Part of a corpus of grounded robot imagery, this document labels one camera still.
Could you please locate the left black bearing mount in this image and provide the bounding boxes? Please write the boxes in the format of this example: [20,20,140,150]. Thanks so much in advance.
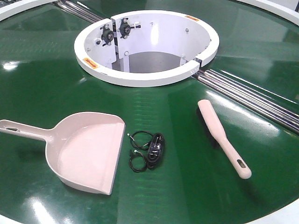
[101,24,114,46]

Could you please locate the black bearing mount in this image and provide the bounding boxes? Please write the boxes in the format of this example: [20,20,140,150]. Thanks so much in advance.
[118,18,141,39]
[101,24,114,46]

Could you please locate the steel rollers right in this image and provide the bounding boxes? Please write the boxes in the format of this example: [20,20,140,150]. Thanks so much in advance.
[192,70,299,134]

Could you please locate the black USB cable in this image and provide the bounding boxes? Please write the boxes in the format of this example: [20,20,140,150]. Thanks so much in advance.
[146,133,166,170]

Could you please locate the steel rollers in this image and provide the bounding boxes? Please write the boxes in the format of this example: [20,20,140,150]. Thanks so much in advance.
[192,70,299,134]
[53,0,103,23]

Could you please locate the pink hand brush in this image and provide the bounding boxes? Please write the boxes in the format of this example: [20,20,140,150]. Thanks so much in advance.
[198,99,252,179]

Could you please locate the right black bearing mount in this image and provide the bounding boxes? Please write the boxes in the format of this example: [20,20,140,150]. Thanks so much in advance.
[118,18,141,39]

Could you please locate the pink plastic dustpan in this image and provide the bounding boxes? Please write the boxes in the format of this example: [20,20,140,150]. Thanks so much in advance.
[0,112,125,195]

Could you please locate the thin black wire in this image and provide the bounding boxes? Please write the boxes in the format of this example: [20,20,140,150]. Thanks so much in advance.
[128,150,148,173]
[127,130,155,150]

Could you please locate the steel rollers rear left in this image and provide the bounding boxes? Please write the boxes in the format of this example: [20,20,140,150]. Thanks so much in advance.
[53,0,103,23]

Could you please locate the white inner conveyor ring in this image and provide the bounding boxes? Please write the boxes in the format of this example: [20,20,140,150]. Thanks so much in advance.
[74,9,220,88]

